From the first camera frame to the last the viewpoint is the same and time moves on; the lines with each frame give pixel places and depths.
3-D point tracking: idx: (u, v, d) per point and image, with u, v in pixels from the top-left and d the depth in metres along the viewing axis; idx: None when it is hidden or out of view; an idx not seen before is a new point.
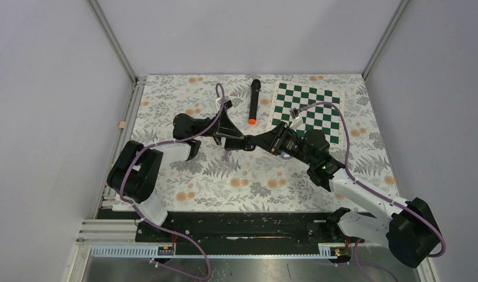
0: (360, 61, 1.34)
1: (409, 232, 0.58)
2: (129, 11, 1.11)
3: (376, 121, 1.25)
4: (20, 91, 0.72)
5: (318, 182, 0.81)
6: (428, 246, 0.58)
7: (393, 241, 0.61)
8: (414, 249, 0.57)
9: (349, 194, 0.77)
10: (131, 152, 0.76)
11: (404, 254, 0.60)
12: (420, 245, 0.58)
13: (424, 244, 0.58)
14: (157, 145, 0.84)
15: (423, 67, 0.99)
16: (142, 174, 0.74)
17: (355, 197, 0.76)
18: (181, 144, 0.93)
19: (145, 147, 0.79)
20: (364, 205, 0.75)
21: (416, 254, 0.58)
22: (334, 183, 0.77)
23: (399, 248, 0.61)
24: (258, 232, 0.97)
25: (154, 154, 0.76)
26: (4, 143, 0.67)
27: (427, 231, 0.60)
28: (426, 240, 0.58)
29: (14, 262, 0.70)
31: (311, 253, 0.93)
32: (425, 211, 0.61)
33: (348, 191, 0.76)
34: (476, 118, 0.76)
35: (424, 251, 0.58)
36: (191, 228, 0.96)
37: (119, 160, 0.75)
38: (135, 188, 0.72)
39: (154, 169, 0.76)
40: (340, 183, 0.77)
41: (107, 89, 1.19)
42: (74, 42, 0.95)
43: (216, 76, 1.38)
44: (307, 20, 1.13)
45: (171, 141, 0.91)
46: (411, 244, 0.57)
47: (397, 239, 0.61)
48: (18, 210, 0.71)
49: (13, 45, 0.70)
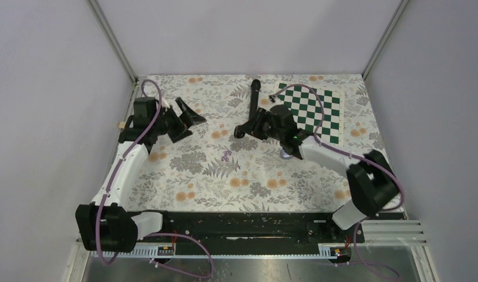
0: (359, 61, 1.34)
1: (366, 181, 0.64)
2: (129, 11, 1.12)
3: (376, 121, 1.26)
4: (19, 91, 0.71)
5: (292, 151, 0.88)
6: (386, 195, 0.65)
7: (354, 192, 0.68)
8: (372, 197, 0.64)
9: (316, 156, 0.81)
10: (88, 220, 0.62)
11: (364, 205, 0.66)
12: (377, 194, 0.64)
13: (381, 192, 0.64)
14: (108, 194, 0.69)
15: (423, 67, 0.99)
16: (115, 233, 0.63)
17: (320, 158, 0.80)
18: (129, 157, 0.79)
19: (99, 207, 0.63)
20: (329, 165, 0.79)
21: (374, 203, 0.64)
22: (303, 148, 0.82)
23: (359, 201, 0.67)
24: (258, 232, 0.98)
25: (113, 218, 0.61)
26: (4, 144, 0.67)
27: (384, 180, 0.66)
28: (383, 190, 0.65)
29: (14, 262, 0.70)
31: (310, 253, 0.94)
32: (380, 161, 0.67)
33: (315, 154, 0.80)
34: (475, 118, 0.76)
35: (383, 200, 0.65)
36: (190, 228, 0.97)
37: (83, 231, 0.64)
38: (114, 244, 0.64)
39: (121, 229, 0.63)
40: (308, 147, 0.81)
41: (107, 90, 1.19)
42: (74, 43, 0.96)
43: (216, 76, 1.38)
44: (307, 21, 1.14)
45: (114, 173, 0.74)
46: (369, 193, 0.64)
47: (356, 190, 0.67)
48: (17, 210, 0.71)
49: (13, 46, 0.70)
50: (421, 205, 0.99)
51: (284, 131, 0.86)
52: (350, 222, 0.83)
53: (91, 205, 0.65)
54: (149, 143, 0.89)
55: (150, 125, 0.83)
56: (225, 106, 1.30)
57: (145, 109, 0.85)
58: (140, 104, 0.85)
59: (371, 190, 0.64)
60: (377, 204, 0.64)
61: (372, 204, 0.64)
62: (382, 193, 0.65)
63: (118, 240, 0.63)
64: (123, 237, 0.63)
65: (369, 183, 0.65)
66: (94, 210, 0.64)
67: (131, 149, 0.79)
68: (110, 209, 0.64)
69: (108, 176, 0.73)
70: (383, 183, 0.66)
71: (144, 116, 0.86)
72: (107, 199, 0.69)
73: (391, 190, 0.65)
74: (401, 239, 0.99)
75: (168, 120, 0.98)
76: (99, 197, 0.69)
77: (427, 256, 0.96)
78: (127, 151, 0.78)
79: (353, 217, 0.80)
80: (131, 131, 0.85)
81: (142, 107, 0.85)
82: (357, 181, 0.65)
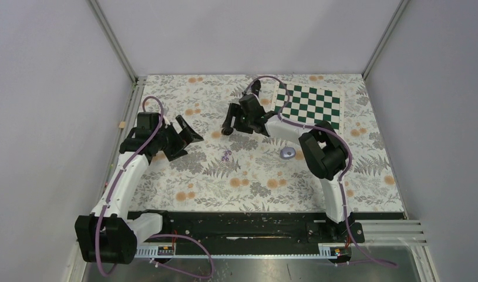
0: (360, 61, 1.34)
1: (315, 146, 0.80)
2: (128, 11, 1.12)
3: (376, 121, 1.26)
4: (19, 91, 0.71)
5: (259, 129, 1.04)
6: (335, 160, 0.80)
7: (308, 158, 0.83)
8: (321, 161, 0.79)
9: (280, 131, 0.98)
10: (87, 232, 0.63)
11: (317, 168, 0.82)
12: (325, 156, 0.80)
13: (329, 155, 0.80)
14: (108, 205, 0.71)
15: (423, 67, 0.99)
16: (114, 244, 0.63)
17: (283, 132, 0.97)
18: (129, 168, 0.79)
19: (99, 218, 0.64)
20: (290, 137, 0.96)
21: (323, 165, 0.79)
22: (269, 124, 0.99)
23: (313, 166, 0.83)
24: (258, 233, 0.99)
25: (113, 229, 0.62)
26: (3, 144, 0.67)
27: (332, 147, 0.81)
28: (332, 154, 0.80)
29: (14, 262, 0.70)
31: (310, 253, 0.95)
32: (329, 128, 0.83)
33: (278, 128, 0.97)
34: (476, 117, 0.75)
35: (332, 163, 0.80)
36: (191, 228, 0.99)
37: (83, 242, 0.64)
38: (114, 255, 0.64)
39: (120, 239, 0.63)
40: (272, 123, 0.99)
41: (107, 90, 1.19)
42: (74, 42, 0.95)
43: (216, 77, 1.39)
44: (307, 20, 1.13)
45: (114, 183, 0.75)
46: (318, 157, 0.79)
47: (309, 155, 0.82)
48: (18, 210, 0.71)
49: (13, 46, 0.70)
50: (421, 205, 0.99)
51: (251, 114, 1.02)
52: (337, 209, 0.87)
53: (91, 218, 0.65)
54: (150, 154, 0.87)
55: (151, 136, 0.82)
56: (225, 106, 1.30)
57: (148, 120, 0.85)
58: (142, 116, 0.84)
59: (320, 154, 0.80)
60: (326, 166, 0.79)
61: (322, 165, 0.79)
62: (330, 157, 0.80)
63: (118, 251, 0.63)
64: (123, 247, 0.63)
65: (317, 148, 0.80)
66: (94, 221, 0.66)
67: (131, 160, 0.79)
68: (109, 220, 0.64)
69: (108, 188, 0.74)
70: (332, 148, 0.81)
71: (147, 127, 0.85)
72: (107, 210, 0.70)
73: (339, 154, 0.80)
74: (401, 239, 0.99)
75: (169, 136, 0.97)
76: (98, 208, 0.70)
77: (427, 256, 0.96)
78: (127, 163, 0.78)
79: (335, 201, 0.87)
80: (133, 142, 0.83)
81: (145, 118, 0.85)
82: (309, 147, 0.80)
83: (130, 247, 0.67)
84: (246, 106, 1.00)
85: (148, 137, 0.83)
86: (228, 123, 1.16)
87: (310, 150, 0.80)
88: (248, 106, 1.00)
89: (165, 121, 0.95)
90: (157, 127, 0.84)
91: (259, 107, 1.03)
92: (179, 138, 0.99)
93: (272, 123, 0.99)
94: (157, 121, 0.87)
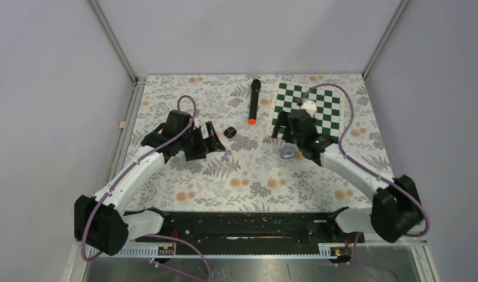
0: (360, 61, 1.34)
1: (393, 208, 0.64)
2: (128, 11, 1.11)
3: (376, 121, 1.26)
4: (18, 91, 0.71)
5: (310, 155, 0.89)
6: (412, 226, 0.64)
7: (378, 217, 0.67)
8: (397, 224, 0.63)
9: (338, 167, 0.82)
10: (84, 213, 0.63)
11: (386, 231, 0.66)
12: (402, 221, 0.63)
13: (406, 220, 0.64)
14: (110, 194, 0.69)
15: (423, 67, 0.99)
16: (103, 234, 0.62)
17: (343, 170, 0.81)
18: (143, 163, 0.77)
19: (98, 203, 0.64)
20: (350, 178, 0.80)
21: (397, 231, 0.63)
22: (326, 155, 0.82)
23: (382, 227, 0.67)
24: (258, 232, 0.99)
25: (105, 220, 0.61)
26: (2, 143, 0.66)
27: (411, 209, 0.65)
28: (410, 218, 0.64)
29: (13, 262, 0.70)
31: (310, 253, 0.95)
32: (410, 187, 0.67)
33: (339, 165, 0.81)
34: (477, 117, 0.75)
35: (409, 230, 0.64)
36: (191, 228, 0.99)
37: (77, 221, 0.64)
38: (100, 244, 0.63)
39: (110, 230, 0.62)
40: (331, 157, 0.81)
41: (107, 90, 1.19)
42: (74, 42, 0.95)
43: (216, 76, 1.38)
44: (307, 20, 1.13)
45: (124, 173, 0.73)
46: (394, 220, 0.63)
47: (380, 214, 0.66)
48: (17, 210, 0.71)
49: (12, 46, 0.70)
50: None
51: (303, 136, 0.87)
52: (350, 228, 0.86)
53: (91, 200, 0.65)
54: (168, 153, 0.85)
55: (177, 136, 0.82)
56: (225, 106, 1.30)
57: (178, 120, 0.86)
58: (174, 114, 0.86)
59: (397, 217, 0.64)
60: (401, 232, 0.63)
61: (396, 230, 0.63)
62: (409, 222, 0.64)
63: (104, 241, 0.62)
64: (110, 239, 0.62)
65: (396, 209, 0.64)
66: (93, 205, 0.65)
67: (148, 155, 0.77)
68: (105, 208, 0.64)
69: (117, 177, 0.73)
70: (410, 211, 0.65)
71: (174, 127, 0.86)
72: (107, 198, 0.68)
73: (418, 220, 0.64)
74: (401, 239, 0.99)
75: (194, 138, 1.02)
76: (101, 194, 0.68)
77: (427, 256, 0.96)
78: (143, 156, 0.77)
79: (359, 225, 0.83)
80: (157, 138, 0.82)
81: (176, 118, 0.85)
82: (384, 207, 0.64)
83: (118, 240, 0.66)
84: (298, 125, 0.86)
85: (174, 136, 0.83)
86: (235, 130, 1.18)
87: (385, 209, 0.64)
88: (300, 126, 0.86)
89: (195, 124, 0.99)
90: (184, 129, 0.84)
91: (311, 128, 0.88)
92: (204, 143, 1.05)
93: (329, 155, 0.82)
94: (186, 123, 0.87)
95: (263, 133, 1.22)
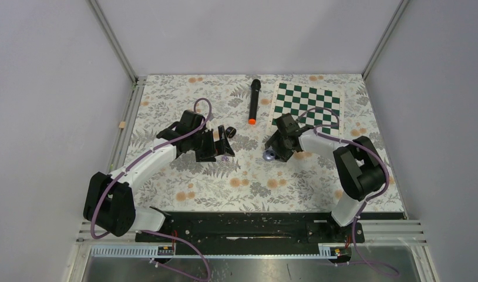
0: (360, 61, 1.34)
1: (351, 161, 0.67)
2: (128, 12, 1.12)
3: (376, 121, 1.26)
4: (17, 91, 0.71)
5: (293, 144, 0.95)
6: (373, 180, 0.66)
7: (341, 175, 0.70)
8: (357, 179, 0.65)
9: (313, 145, 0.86)
10: (99, 188, 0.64)
11: (351, 189, 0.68)
12: (363, 175, 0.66)
13: (370, 175, 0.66)
14: (125, 173, 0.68)
15: (423, 67, 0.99)
16: (114, 211, 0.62)
17: (316, 147, 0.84)
18: (158, 152, 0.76)
19: (113, 180, 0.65)
20: (322, 152, 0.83)
21: (360, 185, 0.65)
22: (302, 138, 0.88)
23: (347, 185, 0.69)
24: (257, 232, 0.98)
25: (118, 197, 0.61)
26: (2, 144, 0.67)
27: (373, 165, 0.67)
28: (372, 174, 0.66)
29: (12, 262, 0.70)
31: (310, 253, 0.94)
32: (369, 147, 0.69)
33: (312, 143, 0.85)
34: (476, 116, 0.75)
35: (370, 184, 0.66)
36: (191, 228, 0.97)
37: (90, 197, 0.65)
38: (109, 221, 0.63)
39: (119, 207, 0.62)
40: (306, 137, 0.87)
41: (107, 90, 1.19)
42: (74, 43, 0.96)
43: (216, 76, 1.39)
44: (307, 20, 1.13)
45: (139, 158, 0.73)
46: (356, 175, 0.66)
47: (342, 171, 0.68)
48: (17, 210, 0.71)
49: (11, 46, 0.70)
50: (421, 205, 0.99)
51: (285, 130, 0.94)
52: (348, 217, 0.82)
53: (108, 178, 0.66)
54: (179, 149, 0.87)
55: (191, 132, 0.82)
56: (225, 106, 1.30)
57: (191, 118, 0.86)
58: (189, 113, 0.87)
59: (357, 171, 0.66)
60: (363, 187, 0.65)
61: (359, 185, 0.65)
62: (369, 177, 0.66)
63: (113, 217, 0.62)
64: (118, 217, 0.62)
65: (353, 164, 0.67)
66: (107, 184, 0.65)
67: (162, 145, 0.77)
68: (119, 185, 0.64)
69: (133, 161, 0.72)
70: (370, 168, 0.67)
71: (188, 124, 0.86)
72: (123, 177, 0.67)
73: (379, 175, 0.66)
74: (401, 239, 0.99)
75: (205, 140, 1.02)
76: (117, 173, 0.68)
77: (427, 256, 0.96)
78: (158, 145, 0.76)
79: (349, 209, 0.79)
80: (170, 133, 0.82)
81: (189, 117, 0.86)
82: (344, 162, 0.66)
83: (125, 221, 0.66)
84: (280, 123, 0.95)
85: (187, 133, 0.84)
86: (234, 132, 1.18)
87: (344, 164, 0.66)
88: (283, 121, 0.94)
89: (208, 127, 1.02)
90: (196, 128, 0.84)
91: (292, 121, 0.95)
92: (214, 146, 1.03)
93: (305, 136, 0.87)
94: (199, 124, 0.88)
95: (263, 133, 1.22)
